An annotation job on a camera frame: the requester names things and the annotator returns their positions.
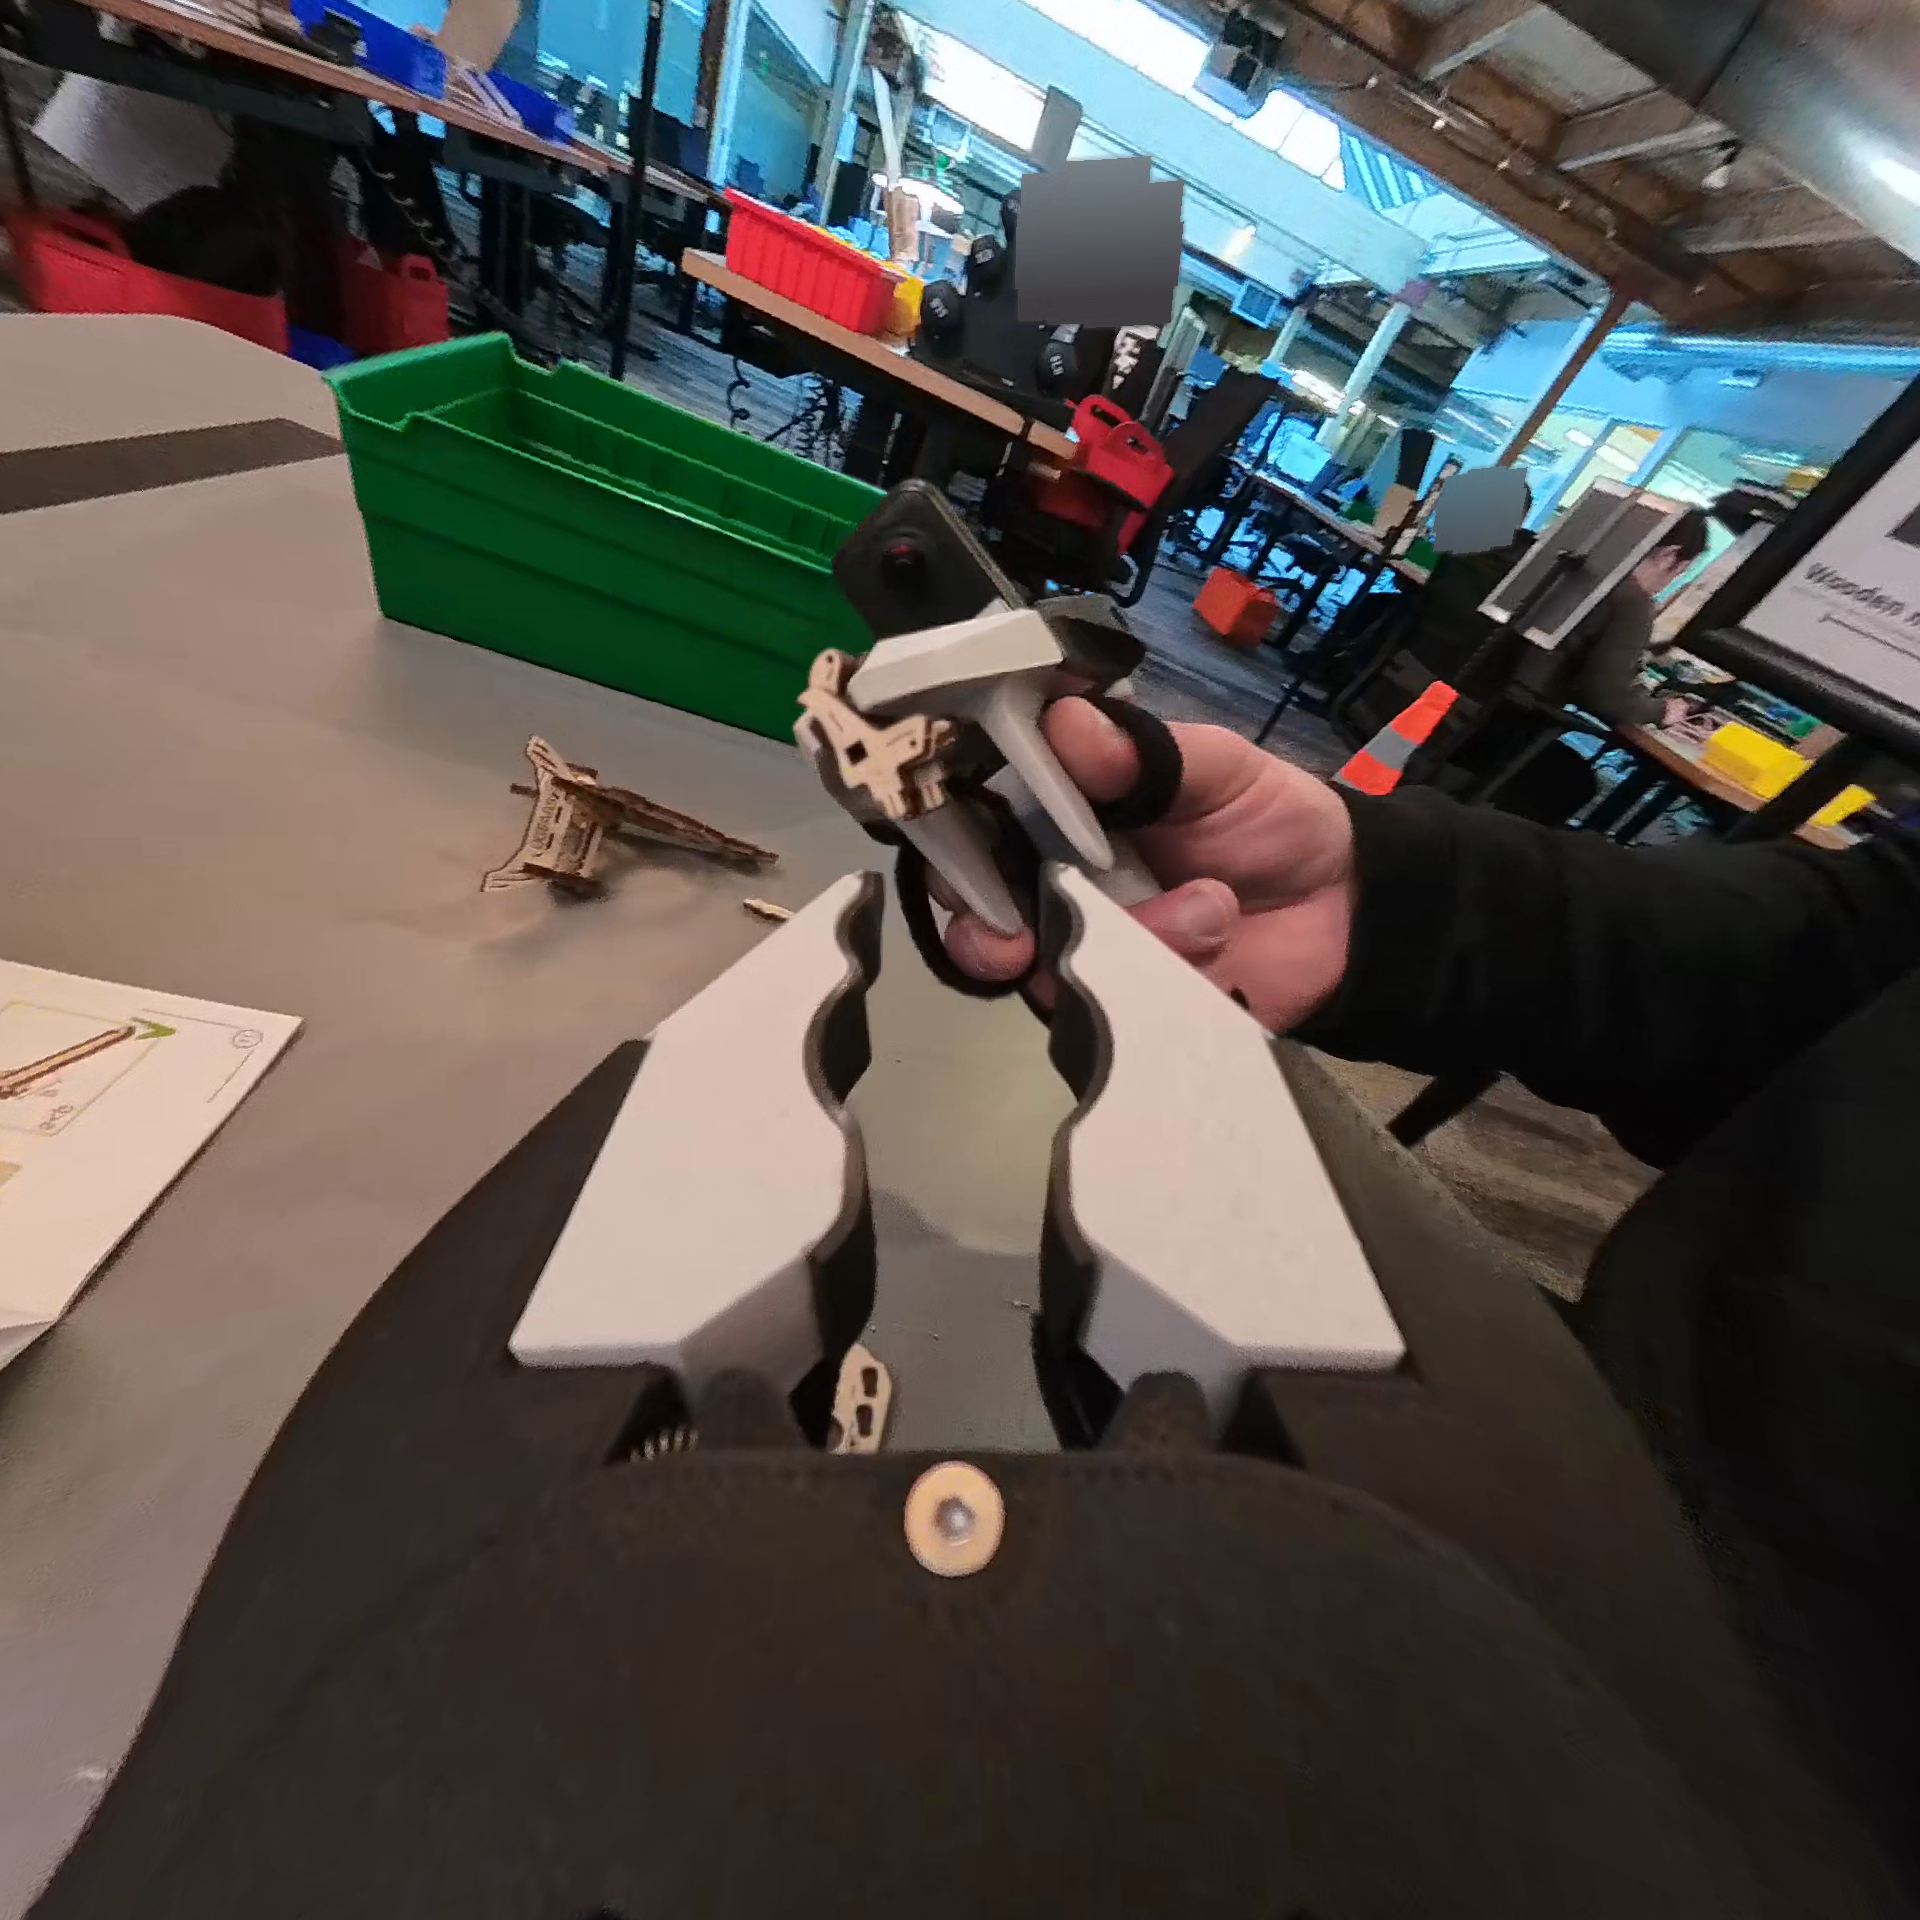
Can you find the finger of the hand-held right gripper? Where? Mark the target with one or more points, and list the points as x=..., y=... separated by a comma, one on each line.
x=831, y=743
x=960, y=669

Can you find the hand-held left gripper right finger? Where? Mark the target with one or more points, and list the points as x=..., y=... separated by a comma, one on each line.
x=1214, y=1201

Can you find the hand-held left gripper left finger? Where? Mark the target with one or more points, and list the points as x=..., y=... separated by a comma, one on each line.
x=706, y=1185

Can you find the wooden model plate part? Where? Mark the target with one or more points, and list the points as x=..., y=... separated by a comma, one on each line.
x=909, y=762

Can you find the small wooden part with holes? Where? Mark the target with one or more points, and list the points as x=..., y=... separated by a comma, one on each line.
x=863, y=1394

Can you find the person's right forearm black sleeve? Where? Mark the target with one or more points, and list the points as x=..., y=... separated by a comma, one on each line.
x=1575, y=961

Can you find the wooden model assembly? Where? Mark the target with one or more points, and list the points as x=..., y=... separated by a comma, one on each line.
x=579, y=832

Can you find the person's right hand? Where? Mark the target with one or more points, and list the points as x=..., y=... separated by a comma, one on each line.
x=1261, y=870

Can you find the red tool bag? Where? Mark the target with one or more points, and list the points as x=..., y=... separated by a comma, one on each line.
x=1125, y=458

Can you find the wooden workshop table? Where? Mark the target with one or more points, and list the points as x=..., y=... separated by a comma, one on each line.
x=855, y=342

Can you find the orange box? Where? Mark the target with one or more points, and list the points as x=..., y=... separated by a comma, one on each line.
x=1236, y=608

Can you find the green plastic bin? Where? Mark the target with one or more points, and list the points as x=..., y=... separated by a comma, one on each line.
x=600, y=570

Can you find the long red plastic bin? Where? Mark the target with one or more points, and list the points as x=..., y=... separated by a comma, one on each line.
x=803, y=264

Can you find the orange reflective cone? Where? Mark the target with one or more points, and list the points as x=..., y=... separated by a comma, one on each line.
x=1395, y=743

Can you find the red plastic crate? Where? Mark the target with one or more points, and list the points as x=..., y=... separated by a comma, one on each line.
x=135, y=285
x=395, y=299

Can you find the white instruction booklet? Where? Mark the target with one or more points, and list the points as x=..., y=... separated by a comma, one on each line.
x=106, y=1141

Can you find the blue plastic bin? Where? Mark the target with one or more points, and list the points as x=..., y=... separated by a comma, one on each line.
x=533, y=107
x=375, y=45

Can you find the white board on stand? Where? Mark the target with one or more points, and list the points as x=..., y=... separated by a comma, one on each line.
x=1575, y=563

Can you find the person's dark clothing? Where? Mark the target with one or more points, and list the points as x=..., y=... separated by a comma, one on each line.
x=1799, y=1424

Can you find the long wooden workbench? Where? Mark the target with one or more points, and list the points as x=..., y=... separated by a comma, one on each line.
x=464, y=128

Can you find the yellow plastic bin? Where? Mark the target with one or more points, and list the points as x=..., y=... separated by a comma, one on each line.
x=1759, y=757

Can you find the black framed sign board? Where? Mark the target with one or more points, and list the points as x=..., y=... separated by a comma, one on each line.
x=1846, y=600

